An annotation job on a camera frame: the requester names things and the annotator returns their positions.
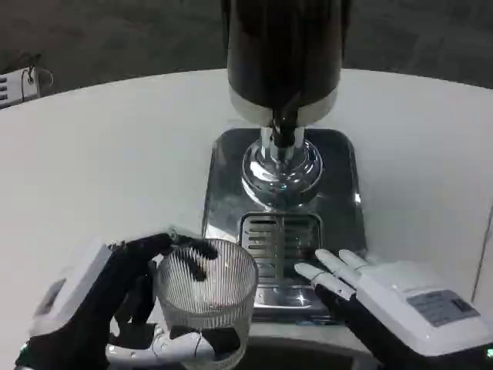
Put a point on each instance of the steel drip tray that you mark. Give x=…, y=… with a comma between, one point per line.
x=284, y=219

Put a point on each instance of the black drink dispenser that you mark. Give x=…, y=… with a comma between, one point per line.
x=283, y=96

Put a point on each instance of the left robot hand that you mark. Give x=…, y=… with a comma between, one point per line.
x=98, y=287

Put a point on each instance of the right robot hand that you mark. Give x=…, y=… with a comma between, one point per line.
x=404, y=308

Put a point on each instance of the clear ribbed glass cup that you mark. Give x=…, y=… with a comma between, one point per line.
x=206, y=297

